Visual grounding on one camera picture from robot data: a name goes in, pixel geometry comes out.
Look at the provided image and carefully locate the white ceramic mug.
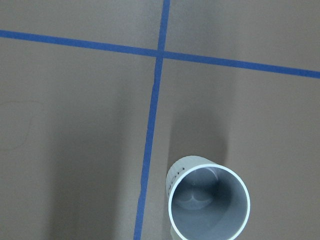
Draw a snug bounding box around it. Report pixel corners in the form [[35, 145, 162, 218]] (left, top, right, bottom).
[[165, 155, 251, 240]]

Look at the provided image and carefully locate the brown paper table cover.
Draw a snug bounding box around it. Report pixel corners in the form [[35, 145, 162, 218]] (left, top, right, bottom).
[[0, 0, 320, 240]]

